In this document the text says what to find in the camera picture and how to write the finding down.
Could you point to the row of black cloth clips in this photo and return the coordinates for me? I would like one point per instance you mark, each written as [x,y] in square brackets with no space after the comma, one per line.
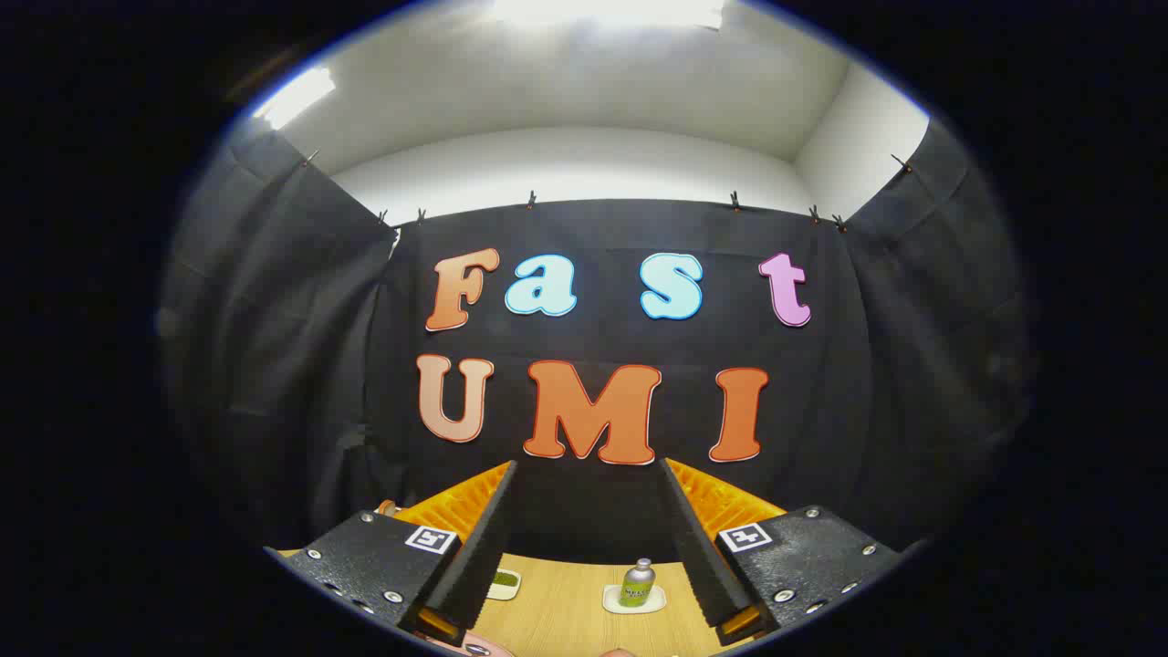
[531,200]

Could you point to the white square coaster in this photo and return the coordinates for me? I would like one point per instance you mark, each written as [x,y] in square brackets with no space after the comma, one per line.
[611,602]

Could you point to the rectangular ceiling light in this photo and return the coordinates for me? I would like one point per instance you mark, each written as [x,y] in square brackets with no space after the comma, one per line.
[294,96]
[607,11]

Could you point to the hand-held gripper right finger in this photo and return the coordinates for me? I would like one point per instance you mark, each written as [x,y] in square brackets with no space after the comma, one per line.
[698,557]

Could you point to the white divided dish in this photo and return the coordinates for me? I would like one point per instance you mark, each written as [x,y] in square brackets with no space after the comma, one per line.
[506,591]

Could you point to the green label soda bottle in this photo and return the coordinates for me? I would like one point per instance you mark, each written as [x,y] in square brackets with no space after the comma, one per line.
[637,586]

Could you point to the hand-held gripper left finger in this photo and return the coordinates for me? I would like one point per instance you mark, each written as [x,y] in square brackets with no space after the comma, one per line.
[484,547]

